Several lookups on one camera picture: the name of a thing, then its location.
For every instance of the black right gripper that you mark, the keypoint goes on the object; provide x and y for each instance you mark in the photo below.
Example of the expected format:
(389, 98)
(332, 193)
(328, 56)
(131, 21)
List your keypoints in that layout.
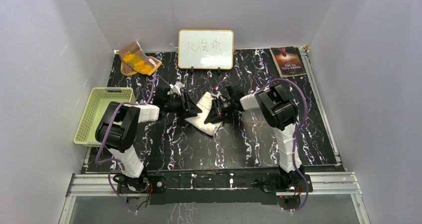
(216, 114)

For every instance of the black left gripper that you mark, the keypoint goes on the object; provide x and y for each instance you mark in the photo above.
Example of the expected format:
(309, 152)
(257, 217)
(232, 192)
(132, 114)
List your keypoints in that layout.
(190, 109)

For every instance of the white towel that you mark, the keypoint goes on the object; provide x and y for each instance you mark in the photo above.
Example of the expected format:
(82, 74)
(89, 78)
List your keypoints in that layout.
(198, 122)

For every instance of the brown and yellow cloth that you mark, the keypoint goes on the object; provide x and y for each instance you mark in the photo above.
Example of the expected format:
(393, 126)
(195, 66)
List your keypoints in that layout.
(135, 61)

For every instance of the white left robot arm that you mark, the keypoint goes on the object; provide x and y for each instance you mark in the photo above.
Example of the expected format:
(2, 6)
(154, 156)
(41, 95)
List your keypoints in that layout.
(117, 128)

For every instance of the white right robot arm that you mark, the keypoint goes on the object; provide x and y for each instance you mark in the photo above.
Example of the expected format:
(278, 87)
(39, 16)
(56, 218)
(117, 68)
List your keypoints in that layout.
(278, 110)

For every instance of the small framed whiteboard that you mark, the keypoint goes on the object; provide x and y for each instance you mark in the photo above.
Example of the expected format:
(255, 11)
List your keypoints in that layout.
(205, 49)

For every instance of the green perforated plastic basket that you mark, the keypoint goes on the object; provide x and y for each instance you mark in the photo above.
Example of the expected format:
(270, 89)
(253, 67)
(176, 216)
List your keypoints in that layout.
(98, 101)

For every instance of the dark paperback book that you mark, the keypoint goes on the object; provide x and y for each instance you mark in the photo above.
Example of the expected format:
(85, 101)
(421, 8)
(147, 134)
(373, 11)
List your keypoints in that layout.
(288, 61)

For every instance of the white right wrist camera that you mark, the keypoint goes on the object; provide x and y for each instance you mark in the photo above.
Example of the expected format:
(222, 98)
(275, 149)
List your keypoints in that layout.
(216, 93)

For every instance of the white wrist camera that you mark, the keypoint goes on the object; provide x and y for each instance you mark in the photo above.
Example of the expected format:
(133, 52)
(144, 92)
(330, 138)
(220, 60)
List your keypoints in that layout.
(175, 89)
(216, 93)

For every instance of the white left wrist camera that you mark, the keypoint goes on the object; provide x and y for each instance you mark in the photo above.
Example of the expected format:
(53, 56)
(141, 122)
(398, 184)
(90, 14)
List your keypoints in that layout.
(175, 89)

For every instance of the aluminium base frame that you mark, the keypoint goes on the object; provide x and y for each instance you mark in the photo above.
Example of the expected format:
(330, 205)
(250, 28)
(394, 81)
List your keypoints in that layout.
(218, 186)

